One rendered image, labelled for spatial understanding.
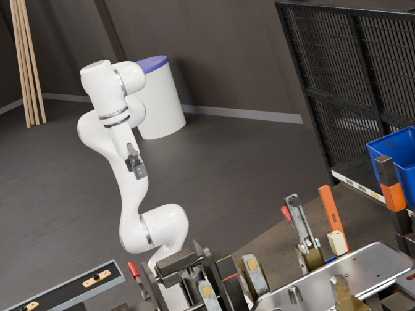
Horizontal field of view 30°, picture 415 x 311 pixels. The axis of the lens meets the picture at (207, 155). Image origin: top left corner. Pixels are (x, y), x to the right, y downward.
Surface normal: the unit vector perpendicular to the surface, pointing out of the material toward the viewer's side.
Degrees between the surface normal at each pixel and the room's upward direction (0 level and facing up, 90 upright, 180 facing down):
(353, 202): 0
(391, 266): 0
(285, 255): 0
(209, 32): 90
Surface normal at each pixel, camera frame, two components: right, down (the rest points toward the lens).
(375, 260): -0.33, -0.89
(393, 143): 0.18, 0.27
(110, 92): 0.39, 0.18
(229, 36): -0.77, 0.44
